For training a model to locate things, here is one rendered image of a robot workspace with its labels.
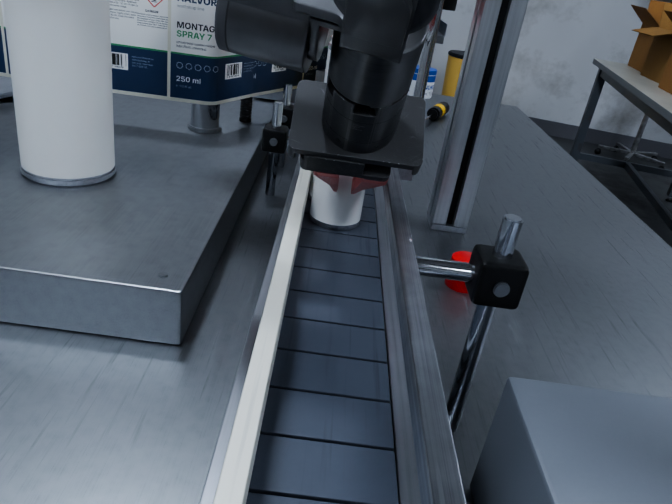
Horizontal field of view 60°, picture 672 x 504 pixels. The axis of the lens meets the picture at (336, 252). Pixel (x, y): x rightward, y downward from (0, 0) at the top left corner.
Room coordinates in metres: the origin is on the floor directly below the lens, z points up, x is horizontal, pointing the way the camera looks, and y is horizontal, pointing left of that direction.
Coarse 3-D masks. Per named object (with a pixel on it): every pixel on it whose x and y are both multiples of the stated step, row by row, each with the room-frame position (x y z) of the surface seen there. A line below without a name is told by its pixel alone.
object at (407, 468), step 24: (288, 192) 0.59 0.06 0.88; (384, 216) 0.57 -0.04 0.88; (384, 240) 0.51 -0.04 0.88; (384, 264) 0.46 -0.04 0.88; (264, 288) 0.39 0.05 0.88; (384, 288) 0.42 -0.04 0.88; (384, 312) 0.38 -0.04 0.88; (240, 360) 0.29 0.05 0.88; (240, 384) 0.27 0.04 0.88; (408, 408) 0.27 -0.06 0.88; (408, 432) 0.25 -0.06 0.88; (216, 456) 0.21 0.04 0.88; (408, 456) 0.24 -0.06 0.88; (216, 480) 0.20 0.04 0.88; (408, 480) 0.22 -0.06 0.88
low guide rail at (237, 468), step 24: (288, 216) 0.45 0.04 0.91; (288, 240) 0.40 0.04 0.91; (288, 264) 0.36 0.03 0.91; (288, 288) 0.35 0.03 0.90; (264, 312) 0.30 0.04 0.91; (264, 336) 0.27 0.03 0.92; (264, 360) 0.25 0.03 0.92; (264, 384) 0.23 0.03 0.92; (240, 408) 0.21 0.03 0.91; (264, 408) 0.23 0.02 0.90; (240, 432) 0.20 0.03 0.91; (240, 456) 0.18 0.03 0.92; (240, 480) 0.17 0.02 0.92
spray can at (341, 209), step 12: (348, 180) 0.51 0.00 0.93; (312, 192) 0.53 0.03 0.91; (324, 192) 0.51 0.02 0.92; (336, 192) 0.51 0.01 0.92; (348, 192) 0.51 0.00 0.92; (360, 192) 0.52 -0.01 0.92; (312, 204) 0.52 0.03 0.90; (324, 204) 0.51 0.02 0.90; (336, 204) 0.51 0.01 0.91; (348, 204) 0.51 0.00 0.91; (360, 204) 0.52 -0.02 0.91; (312, 216) 0.52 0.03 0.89; (324, 216) 0.51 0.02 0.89; (336, 216) 0.51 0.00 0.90; (348, 216) 0.51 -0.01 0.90; (360, 216) 0.53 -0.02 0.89; (336, 228) 0.51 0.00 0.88; (348, 228) 0.51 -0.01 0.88
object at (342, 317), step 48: (336, 240) 0.49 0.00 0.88; (336, 288) 0.40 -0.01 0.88; (288, 336) 0.33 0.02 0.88; (336, 336) 0.33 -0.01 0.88; (384, 336) 0.34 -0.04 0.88; (288, 384) 0.28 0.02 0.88; (336, 384) 0.28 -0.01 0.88; (384, 384) 0.29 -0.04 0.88; (288, 432) 0.24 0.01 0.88; (336, 432) 0.24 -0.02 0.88; (384, 432) 0.25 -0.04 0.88; (288, 480) 0.21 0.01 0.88; (336, 480) 0.21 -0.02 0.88; (384, 480) 0.21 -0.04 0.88
